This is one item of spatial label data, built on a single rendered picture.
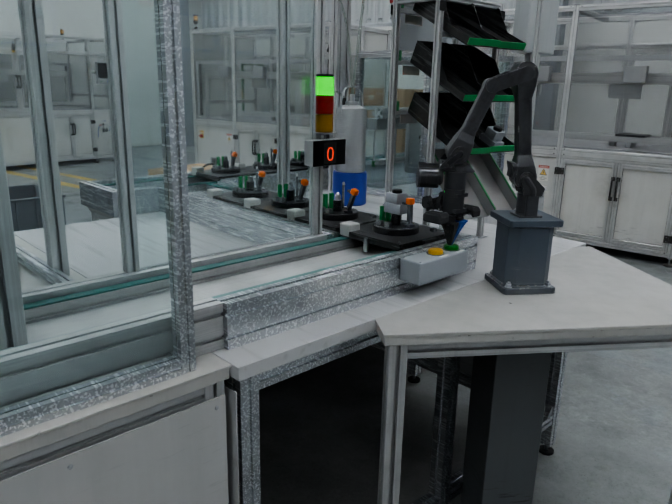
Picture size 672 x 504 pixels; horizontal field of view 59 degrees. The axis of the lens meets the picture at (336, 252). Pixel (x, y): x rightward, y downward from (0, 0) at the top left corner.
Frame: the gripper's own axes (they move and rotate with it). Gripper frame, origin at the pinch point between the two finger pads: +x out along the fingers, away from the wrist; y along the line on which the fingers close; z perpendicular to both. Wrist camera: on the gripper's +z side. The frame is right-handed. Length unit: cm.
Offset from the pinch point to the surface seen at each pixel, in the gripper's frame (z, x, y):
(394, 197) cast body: 20.4, -6.7, 0.5
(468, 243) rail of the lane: 3.1, 5.9, -13.8
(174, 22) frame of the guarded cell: 0, -47, 81
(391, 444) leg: -12, 45, 35
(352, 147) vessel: 96, -11, -58
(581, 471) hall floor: -18, 100, -72
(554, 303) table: -27.7, 14.5, -8.5
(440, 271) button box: -3.9, 8.4, 8.8
